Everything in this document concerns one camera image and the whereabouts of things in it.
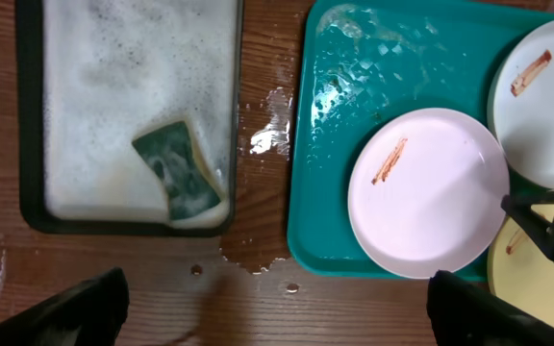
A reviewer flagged green yellow sponge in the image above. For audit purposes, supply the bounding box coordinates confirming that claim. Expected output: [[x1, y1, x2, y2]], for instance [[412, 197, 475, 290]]
[[132, 121, 222, 221]]

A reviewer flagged white plate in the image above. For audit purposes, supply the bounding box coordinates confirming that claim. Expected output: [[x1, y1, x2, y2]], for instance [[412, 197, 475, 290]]
[[487, 20, 554, 189]]

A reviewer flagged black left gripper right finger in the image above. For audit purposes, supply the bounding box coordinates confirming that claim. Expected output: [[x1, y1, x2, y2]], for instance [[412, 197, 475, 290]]
[[426, 271, 554, 346]]

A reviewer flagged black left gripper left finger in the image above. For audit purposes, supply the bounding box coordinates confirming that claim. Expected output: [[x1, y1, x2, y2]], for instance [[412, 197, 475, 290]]
[[0, 267, 130, 345]]

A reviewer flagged teal plastic tray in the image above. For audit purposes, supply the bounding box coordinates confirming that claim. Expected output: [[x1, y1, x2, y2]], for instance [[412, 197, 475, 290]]
[[287, 0, 553, 278]]

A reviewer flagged pink plate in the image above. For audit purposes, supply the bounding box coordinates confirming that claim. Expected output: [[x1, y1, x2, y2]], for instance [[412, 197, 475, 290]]
[[347, 108, 510, 279]]

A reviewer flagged black tray with soapy water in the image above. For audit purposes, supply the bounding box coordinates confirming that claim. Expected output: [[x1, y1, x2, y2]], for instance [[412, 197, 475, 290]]
[[14, 0, 244, 237]]

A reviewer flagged yellow plate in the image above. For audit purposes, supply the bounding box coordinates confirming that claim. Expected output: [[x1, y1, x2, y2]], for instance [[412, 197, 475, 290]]
[[488, 218, 554, 328]]

